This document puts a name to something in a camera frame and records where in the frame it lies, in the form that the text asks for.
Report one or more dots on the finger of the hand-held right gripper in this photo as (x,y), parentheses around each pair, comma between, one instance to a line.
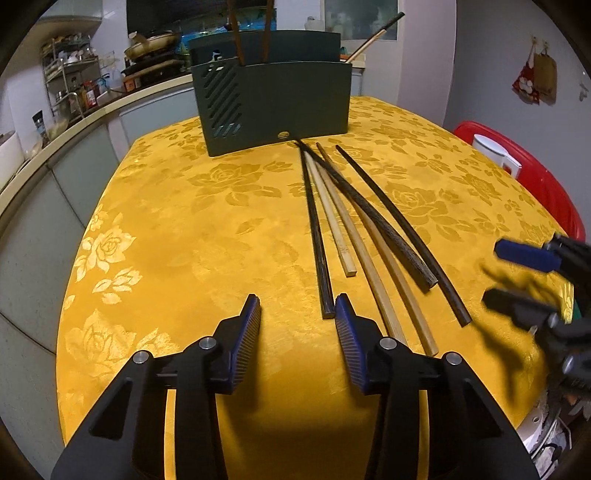
(521,255)
(517,307)

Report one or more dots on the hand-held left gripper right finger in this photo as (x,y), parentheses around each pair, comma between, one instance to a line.
(351,341)

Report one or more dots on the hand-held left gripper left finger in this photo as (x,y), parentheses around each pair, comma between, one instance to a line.
(244,341)

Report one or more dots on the light bamboo chopstick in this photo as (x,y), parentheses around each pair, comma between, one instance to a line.
(364,46)
(407,300)
(331,221)
(382,297)

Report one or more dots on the dark wooden chopstick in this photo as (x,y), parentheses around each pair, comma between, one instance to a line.
(392,22)
(318,249)
(418,267)
(457,309)

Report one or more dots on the dark green utensil holder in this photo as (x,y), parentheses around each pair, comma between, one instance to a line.
(277,101)

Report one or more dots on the red plastic chair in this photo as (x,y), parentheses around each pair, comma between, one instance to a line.
(545,184)

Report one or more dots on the white electric kettle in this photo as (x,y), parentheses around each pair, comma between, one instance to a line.
(491,150)

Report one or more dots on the hanging pot holders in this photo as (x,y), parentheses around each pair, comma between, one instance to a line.
(531,81)

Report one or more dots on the grey base cabinets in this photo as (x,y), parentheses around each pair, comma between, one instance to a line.
(41,230)

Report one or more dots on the beige kitchen countertop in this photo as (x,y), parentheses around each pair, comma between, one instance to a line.
(69,138)

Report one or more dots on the frosted glass door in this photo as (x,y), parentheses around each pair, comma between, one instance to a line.
(360,16)

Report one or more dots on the black portable stove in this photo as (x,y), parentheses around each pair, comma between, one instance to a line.
(152,67)

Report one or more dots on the red label sauce bottle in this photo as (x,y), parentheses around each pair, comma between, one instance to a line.
(91,94)

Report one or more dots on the white plastic bottle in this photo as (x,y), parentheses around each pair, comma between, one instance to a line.
(315,25)

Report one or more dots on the frying pan with lid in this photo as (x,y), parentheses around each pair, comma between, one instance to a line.
(152,44)

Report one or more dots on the metal spice rack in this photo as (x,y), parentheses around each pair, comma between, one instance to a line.
(69,64)

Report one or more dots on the grey wall cabinets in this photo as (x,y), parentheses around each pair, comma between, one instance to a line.
(69,9)

